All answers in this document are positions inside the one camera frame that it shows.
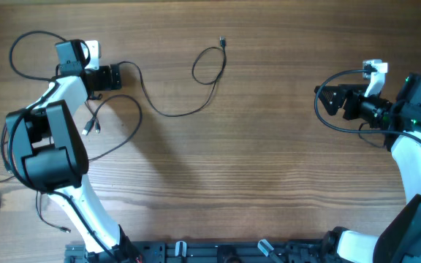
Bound black usb cable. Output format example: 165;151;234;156
117;35;228;118

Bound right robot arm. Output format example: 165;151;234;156
314;69;421;262

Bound left camera cable black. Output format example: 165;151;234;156
0;30;124;263

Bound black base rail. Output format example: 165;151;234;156
64;240;344;263

